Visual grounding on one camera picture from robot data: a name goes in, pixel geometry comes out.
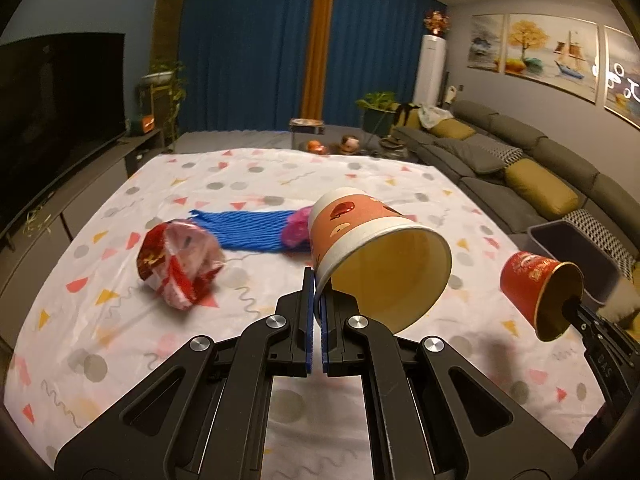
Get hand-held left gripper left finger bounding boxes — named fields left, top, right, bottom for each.
left=54, top=266, right=318, bottom=480

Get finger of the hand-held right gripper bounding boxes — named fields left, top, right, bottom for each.
left=562, top=296, right=601, bottom=333

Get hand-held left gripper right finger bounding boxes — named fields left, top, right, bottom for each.
left=320, top=287, right=573, bottom=480

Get red paper cup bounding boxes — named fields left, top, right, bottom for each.
left=500, top=251, right=585, bottom=343

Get dark grey trash bin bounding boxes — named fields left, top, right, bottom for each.
left=527, top=220, right=638, bottom=306

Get pink foam net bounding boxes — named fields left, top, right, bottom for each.
left=280, top=206, right=315, bottom=248

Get large orange white paper cup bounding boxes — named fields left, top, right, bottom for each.
left=306, top=187, right=453, bottom=335

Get blue foam net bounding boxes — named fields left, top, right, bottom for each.
left=189, top=208, right=301, bottom=252

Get red white snack bag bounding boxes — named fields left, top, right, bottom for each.
left=136, top=218, right=226, bottom=310

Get black white patterned pillow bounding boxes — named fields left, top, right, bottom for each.
left=562, top=208, right=638, bottom=266
left=487, top=142, right=526, bottom=167

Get large yellow pillow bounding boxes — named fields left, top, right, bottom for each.
left=504, top=158, right=581, bottom=221

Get grey sectional sofa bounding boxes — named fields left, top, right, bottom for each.
left=390, top=99, right=640, bottom=281

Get white patterned tablecloth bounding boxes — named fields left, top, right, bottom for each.
left=2, top=147, right=608, bottom=471

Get flat grey pillow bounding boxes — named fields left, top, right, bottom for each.
left=434, top=137, right=506, bottom=173

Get small yellow pillow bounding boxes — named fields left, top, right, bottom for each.
left=430, top=121, right=476, bottom=141

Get framed grey abstract painting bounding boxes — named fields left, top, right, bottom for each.
left=602, top=25, right=640, bottom=128

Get potted plant green pot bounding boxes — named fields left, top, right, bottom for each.
left=356, top=91, right=398, bottom=136

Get black cloth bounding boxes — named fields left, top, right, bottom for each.
left=392, top=102, right=423, bottom=128

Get white cloth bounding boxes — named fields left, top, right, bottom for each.
left=417, top=104, right=453, bottom=128

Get framed sailboat tree painting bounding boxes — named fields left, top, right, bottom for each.
left=504, top=15, right=600, bottom=92

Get grey television cabinet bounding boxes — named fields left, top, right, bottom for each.
left=0, top=127, right=166, bottom=351

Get gold plant stand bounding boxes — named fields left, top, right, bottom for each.
left=150, top=85, right=178, bottom=143

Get white standing air conditioner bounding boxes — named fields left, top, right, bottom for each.
left=412, top=35, right=447, bottom=106

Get small framed landscape painting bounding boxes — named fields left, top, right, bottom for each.
left=467, top=14, right=506, bottom=73

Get orange curtain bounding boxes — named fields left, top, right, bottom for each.
left=300, top=0, right=337, bottom=121

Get blue curtain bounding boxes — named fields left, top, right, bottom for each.
left=179, top=0, right=321, bottom=133
left=325, top=0, right=448, bottom=128

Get trailing plant white bowl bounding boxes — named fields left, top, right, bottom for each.
left=140, top=60, right=188, bottom=146

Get red gold flower decoration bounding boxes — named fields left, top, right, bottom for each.
left=424, top=10, right=451, bottom=36

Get black flat television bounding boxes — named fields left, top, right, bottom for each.
left=0, top=33, right=126, bottom=231

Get brown wooden wall panel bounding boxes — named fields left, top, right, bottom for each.
left=150, top=0, right=188, bottom=111

